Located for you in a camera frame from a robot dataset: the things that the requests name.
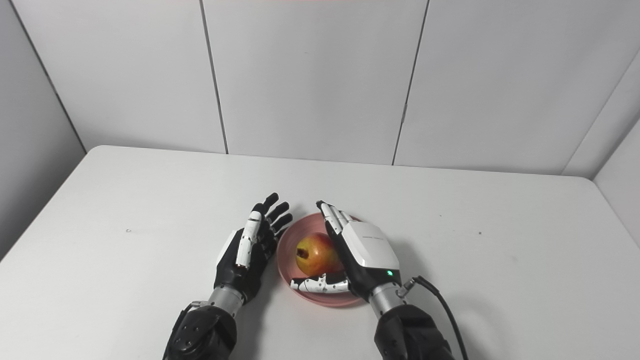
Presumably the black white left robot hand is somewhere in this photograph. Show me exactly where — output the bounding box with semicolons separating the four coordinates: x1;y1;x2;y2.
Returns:
213;192;294;305

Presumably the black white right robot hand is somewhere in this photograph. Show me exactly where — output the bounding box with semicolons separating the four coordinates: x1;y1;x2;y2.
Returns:
290;200;402;304

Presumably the red yellow apple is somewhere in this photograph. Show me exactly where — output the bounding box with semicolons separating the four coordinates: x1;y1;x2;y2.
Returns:
295;232;345;278

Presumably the pink round plate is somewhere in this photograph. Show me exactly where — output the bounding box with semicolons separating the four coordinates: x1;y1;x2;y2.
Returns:
276;212;369;308

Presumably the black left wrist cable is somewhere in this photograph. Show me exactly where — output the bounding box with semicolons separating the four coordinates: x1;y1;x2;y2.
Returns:
164;300;209;347

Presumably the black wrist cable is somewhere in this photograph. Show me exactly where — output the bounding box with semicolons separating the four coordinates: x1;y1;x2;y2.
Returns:
397;275;470;360
164;300;209;347

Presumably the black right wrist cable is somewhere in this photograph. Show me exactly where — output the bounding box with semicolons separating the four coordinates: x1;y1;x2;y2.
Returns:
397;275;470;360

